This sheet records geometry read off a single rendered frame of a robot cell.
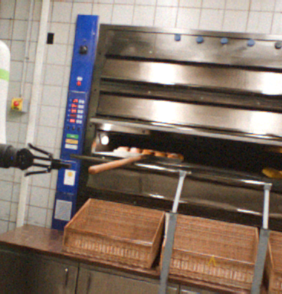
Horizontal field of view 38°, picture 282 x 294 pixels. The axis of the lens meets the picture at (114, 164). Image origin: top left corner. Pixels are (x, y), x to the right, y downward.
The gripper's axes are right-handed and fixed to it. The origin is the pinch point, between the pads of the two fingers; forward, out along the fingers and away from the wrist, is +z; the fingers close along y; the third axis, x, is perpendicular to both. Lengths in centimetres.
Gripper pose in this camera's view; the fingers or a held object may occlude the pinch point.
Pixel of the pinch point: (60, 164)
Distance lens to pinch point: 147.8
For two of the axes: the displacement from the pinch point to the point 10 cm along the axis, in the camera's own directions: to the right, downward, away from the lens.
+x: -2.4, 0.4, -9.7
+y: -1.3, 9.9, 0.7
